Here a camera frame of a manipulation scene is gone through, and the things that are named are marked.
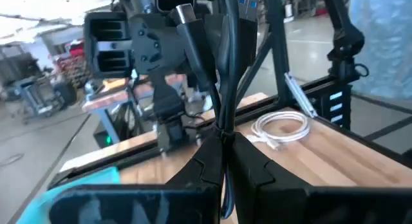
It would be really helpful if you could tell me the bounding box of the thick black USB cable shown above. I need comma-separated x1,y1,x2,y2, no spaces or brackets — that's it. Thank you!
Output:
169,0,262,220

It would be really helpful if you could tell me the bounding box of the silver metal bracket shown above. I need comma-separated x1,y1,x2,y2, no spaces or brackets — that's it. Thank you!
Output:
283,71,319,119

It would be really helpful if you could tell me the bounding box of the grey metal cart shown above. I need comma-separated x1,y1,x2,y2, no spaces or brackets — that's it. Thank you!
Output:
14,74,70,119

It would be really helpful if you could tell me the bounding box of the blue translucent curtain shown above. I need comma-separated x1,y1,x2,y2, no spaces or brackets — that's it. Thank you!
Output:
349,0,412,101

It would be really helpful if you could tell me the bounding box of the black box with green light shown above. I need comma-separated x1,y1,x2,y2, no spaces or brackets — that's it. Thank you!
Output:
92,127,122,150

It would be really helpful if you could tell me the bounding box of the workbench with metal legs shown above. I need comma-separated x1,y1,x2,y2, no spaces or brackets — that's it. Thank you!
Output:
82,74,189,144

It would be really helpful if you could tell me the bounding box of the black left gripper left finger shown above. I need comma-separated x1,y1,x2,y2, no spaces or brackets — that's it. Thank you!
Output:
48,130,226,224

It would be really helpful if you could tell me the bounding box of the white cable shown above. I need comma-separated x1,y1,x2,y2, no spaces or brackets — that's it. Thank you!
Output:
246,109,312,151

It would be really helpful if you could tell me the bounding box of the red storage shelf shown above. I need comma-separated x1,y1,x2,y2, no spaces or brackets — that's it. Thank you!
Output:
56,39,94,88

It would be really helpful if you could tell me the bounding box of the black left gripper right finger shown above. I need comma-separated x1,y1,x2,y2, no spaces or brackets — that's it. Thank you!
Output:
230,132,412,224

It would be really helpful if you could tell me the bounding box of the teal translucent plastic bin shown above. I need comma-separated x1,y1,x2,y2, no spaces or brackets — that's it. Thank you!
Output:
15,166,122,224

